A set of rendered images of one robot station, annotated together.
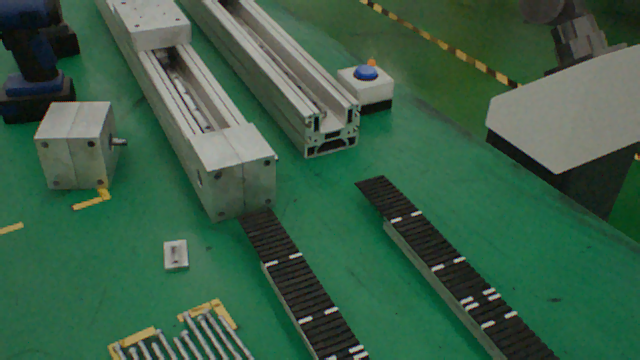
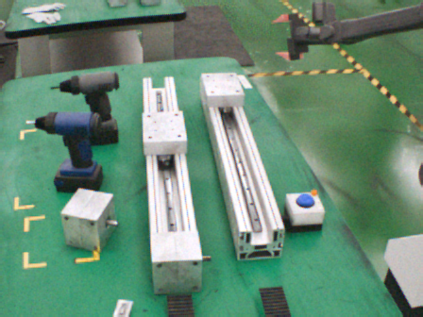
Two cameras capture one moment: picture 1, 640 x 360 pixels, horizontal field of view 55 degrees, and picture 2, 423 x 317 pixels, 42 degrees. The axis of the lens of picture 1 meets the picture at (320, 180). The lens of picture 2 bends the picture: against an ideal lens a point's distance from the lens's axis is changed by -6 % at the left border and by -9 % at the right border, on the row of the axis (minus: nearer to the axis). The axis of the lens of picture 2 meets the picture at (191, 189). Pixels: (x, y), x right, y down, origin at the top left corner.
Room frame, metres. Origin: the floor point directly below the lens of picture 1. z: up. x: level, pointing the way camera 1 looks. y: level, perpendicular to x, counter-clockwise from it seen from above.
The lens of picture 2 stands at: (-0.10, -0.25, 1.66)
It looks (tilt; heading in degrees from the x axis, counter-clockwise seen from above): 36 degrees down; 23
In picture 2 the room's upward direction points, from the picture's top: straight up
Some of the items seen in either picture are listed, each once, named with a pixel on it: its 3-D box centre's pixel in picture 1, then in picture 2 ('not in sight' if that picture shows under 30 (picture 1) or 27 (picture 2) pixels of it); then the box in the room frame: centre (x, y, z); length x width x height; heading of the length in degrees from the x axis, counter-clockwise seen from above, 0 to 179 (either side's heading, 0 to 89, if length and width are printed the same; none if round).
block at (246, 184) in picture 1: (240, 169); (181, 262); (0.72, 0.12, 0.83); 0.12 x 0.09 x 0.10; 118
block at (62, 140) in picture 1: (88, 144); (93, 221); (0.77, 0.36, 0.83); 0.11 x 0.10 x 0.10; 97
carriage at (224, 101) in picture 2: not in sight; (222, 92); (1.42, 0.29, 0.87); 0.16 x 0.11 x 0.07; 28
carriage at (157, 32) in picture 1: (152, 27); (163, 136); (1.11, 0.34, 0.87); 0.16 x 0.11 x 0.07; 28
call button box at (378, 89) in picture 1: (360, 89); (300, 211); (1.01, -0.07, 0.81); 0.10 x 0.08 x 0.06; 118
